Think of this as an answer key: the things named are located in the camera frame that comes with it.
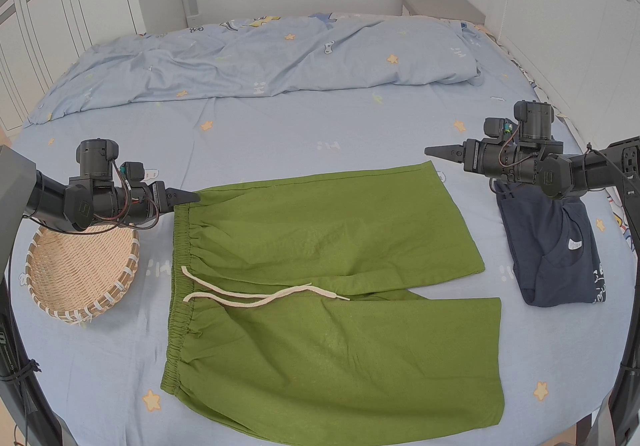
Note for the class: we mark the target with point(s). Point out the green shorts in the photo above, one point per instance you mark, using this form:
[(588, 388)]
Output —
[(325, 244)]

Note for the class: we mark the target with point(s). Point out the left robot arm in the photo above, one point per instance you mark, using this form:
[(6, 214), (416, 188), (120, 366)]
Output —
[(50, 194)]

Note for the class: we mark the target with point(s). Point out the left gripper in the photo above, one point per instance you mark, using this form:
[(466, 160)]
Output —
[(142, 204)]

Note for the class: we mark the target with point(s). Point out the pale blue quilt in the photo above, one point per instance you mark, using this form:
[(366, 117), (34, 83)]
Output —
[(250, 59)]

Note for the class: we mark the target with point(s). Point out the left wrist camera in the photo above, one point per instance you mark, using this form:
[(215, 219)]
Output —
[(134, 171)]

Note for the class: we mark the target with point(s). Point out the dark blue T-shirt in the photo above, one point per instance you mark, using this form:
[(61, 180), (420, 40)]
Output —
[(550, 254)]

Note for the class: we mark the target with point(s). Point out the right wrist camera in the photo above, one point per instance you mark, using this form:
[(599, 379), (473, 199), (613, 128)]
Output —
[(494, 128)]

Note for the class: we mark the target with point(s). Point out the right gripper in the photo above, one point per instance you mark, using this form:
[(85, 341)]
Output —
[(492, 159)]

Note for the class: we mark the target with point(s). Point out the grey bedside table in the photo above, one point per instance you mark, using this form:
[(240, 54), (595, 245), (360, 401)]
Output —
[(440, 4)]

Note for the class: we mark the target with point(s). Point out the round woven basket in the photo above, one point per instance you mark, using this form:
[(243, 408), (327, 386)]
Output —
[(75, 274)]

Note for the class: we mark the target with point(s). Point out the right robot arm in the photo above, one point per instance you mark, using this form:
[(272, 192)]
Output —
[(560, 174)]

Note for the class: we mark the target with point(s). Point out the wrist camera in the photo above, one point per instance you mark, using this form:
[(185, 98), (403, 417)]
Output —
[(494, 128), (134, 171)]

